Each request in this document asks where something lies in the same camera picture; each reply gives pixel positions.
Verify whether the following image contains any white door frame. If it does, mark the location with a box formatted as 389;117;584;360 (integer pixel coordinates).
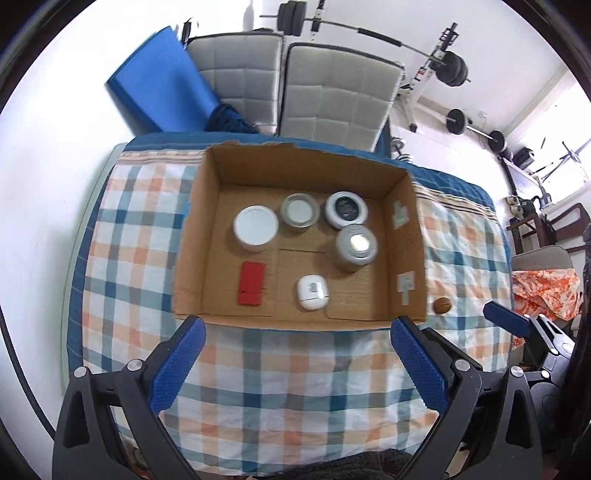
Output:
501;69;591;153

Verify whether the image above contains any dark wooden chair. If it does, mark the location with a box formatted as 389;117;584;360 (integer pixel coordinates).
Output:
505;203;591;254

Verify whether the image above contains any exercise machine frame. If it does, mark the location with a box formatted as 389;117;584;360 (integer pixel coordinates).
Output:
540;138;591;204

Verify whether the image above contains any barbell on rack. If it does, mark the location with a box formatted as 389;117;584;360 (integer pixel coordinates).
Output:
309;0;462;134

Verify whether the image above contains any silver round tin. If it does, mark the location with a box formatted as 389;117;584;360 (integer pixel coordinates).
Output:
335;224;378;273

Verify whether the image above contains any short barbell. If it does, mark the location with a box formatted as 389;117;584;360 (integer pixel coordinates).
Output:
447;108;506;153

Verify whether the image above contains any black treadmill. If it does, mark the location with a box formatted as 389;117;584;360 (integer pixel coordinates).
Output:
503;159;555;208

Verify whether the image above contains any small red box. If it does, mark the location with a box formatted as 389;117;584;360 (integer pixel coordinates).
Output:
238;261;267;306

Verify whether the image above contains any blue exercise mat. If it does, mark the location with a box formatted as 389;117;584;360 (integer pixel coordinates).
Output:
106;25;223;134

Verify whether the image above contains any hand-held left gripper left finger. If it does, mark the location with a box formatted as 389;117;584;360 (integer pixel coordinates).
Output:
52;315;207;480

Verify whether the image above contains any orange white patterned cloth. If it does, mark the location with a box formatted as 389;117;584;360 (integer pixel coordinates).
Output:
512;268;581;324

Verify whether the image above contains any plaid blanket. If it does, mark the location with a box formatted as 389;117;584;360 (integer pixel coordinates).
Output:
65;131;515;476

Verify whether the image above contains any grey tufted cushion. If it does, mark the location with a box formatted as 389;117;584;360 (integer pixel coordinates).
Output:
279;42;406;153
186;31;283;136

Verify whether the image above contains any chrome dumbbell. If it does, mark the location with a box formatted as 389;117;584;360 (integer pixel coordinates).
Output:
390;137;414;162

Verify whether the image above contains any dark blue knitted cloth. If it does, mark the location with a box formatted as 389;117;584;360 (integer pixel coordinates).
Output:
205;104;259;136

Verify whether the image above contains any white tin with black lid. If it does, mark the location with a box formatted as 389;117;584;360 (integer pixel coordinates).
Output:
324;191;369;230

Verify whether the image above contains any grey chair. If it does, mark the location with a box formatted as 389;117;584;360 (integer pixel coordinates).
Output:
510;244;579;278

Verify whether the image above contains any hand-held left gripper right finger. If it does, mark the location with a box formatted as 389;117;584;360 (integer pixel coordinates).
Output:
390;315;543;480

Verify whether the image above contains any glass jar with lid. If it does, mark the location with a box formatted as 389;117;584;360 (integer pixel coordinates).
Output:
279;192;320;229

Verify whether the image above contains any white earbud case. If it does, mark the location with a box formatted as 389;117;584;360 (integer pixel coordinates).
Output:
295;274;329;311

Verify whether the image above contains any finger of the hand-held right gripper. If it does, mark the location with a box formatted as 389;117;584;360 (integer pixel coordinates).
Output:
484;302;576;366
418;328;484;372

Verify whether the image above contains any cardboard box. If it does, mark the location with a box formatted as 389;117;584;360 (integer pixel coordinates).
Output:
172;141;428;332

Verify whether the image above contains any long barbell with black plates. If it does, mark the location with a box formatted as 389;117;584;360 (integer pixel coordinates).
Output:
260;1;472;88

